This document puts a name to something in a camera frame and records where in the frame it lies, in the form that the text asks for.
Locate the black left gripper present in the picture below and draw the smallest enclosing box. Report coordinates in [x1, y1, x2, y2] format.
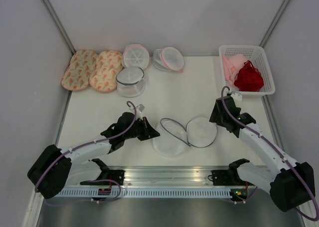
[124, 117, 160, 141]

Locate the blue-trimmed mesh laundry bag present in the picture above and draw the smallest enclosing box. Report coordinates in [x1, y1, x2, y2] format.
[152, 117, 217, 158]

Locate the red lace bra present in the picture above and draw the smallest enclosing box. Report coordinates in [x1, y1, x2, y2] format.
[234, 60, 264, 92]

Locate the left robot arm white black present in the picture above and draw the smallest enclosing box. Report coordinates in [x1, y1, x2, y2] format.
[27, 112, 160, 199]

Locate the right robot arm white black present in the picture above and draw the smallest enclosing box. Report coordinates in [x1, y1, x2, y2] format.
[209, 95, 316, 212]

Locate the pink bra in basket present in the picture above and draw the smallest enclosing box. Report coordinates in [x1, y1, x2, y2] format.
[222, 54, 248, 85]

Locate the right floral bra pad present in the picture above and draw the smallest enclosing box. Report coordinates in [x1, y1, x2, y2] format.
[89, 50, 123, 93]

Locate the floral bra pad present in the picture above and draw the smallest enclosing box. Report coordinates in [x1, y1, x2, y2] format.
[89, 50, 123, 93]
[61, 49, 98, 91]

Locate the pink-trimmed mesh bag tilted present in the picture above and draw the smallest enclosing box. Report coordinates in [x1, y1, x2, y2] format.
[153, 47, 185, 73]

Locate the pink-trimmed mesh bag upright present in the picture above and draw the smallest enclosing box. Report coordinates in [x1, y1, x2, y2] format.
[122, 44, 150, 69]

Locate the left floral bra pad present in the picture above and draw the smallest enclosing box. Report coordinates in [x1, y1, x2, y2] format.
[61, 49, 98, 91]

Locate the white perforated plastic basket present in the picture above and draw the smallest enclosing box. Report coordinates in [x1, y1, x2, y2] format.
[219, 44, 276, 97]

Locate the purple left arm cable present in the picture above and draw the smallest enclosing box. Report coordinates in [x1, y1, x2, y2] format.
[34, 101, 139, 193]

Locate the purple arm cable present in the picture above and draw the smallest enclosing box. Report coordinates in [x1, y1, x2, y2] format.
[221, 86, 319, 219]
[34, 101, 139, 193]

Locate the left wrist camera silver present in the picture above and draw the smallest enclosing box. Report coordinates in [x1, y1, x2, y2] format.
[136, 104, 145, 113]

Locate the aluminium front rail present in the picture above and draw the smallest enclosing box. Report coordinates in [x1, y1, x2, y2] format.
[34, 165, 307, 188]

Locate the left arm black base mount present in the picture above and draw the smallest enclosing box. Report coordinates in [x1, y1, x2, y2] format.
[80, 170, 125, 186]

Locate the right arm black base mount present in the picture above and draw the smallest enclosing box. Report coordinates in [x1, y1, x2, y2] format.
[211, 170, 246, 186]

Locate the white slotted cable duct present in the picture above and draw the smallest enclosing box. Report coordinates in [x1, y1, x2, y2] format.
[56, 187, 244, 199]

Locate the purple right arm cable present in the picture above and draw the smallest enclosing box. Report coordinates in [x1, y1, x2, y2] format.
[221, 86, 319, 219]

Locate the right aluminium corner post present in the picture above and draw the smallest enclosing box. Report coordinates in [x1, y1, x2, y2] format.
[259, 0, 292, 48]

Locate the aluminium corner post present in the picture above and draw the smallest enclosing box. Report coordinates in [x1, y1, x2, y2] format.
[259, 0, 292, 48]
[40, 0, 76, 54]

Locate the left aluminium corner post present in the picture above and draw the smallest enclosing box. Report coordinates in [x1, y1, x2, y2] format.
[40, 0, 76, 54]

